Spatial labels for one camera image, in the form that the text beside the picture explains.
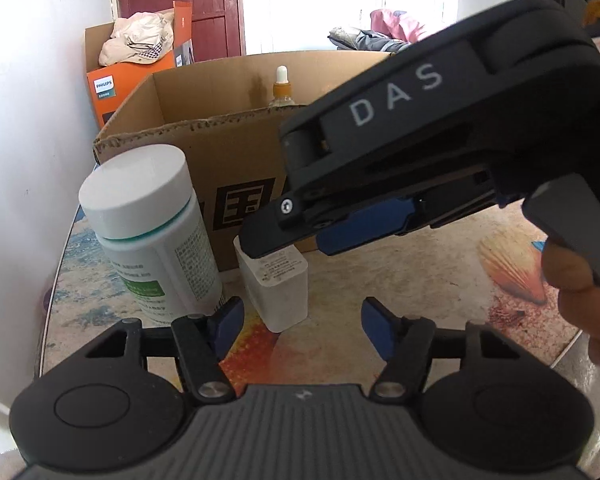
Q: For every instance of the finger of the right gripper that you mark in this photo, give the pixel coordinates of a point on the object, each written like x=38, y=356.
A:
x=287, y=220
x=365, y=226

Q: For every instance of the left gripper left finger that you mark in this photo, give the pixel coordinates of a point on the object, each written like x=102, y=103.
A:
x=201, y=345

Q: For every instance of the brown cardboard box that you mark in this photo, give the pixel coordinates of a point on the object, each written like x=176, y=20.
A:
x=217, y=113

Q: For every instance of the pink and grey bedding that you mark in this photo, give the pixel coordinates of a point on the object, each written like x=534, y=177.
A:
x=390, y=32

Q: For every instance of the person's right hand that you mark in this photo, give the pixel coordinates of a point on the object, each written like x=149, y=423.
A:
x=579, y=296

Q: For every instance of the beige clothing in box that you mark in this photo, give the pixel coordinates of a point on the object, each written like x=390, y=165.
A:
x=143, y=39

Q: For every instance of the white medicine bottle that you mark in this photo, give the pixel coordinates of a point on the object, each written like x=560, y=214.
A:
x=144, y=211

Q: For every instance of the orange Philips box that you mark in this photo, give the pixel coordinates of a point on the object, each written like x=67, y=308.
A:
x=110, y=85

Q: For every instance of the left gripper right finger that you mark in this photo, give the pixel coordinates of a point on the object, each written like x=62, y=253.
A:
x=404, y=344

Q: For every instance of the small dropper bottle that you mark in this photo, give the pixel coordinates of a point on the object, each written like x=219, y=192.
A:
x=281, y=90

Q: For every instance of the white power adapter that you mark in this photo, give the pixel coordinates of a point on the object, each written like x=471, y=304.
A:
x=277, y=286

